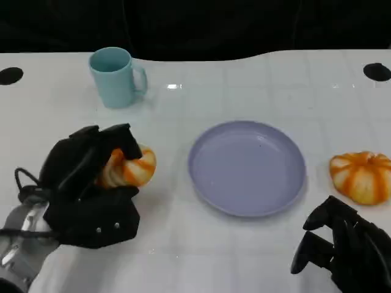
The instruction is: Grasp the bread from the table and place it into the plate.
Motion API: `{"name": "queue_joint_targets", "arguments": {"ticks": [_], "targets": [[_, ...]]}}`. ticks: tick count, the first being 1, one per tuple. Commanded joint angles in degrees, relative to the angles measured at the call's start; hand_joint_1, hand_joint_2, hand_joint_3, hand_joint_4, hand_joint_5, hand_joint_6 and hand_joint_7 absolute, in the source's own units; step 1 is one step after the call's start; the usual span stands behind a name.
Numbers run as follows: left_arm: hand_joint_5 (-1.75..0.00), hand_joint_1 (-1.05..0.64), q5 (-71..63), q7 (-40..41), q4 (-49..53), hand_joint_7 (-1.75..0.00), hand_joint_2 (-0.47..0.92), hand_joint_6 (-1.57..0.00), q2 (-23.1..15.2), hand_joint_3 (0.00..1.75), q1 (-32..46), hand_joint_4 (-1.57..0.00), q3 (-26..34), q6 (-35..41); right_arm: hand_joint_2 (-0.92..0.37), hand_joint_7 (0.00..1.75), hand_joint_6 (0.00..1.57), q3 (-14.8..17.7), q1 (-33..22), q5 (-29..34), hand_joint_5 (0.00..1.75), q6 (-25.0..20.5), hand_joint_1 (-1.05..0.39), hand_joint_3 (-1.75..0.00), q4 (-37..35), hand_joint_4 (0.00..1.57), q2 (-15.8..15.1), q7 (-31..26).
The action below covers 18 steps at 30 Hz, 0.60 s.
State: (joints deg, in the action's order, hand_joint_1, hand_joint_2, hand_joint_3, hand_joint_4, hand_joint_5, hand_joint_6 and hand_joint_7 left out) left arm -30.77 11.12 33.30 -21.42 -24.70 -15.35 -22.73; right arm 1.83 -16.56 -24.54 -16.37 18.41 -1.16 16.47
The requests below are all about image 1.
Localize lilac plate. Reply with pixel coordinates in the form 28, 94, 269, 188
188, 120, 307, 218

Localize black table grommet hole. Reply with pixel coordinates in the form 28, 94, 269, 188
0, 67, 24, 85
363, 62, 391, 82

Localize orange and white bread roll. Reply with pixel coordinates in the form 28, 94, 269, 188
94, 145, 158, 189
329, 151, 391, 206

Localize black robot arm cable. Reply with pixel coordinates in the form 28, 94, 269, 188
0, 167, 59, 239

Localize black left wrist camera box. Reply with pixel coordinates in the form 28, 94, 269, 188
43, 195, 141, 250

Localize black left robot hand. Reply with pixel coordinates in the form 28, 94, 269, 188
39, 123, 143, 203

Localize pale green mug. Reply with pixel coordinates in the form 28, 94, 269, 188
88, 46, 148, 109

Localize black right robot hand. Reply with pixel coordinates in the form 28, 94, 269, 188
290, 195, 391, 293

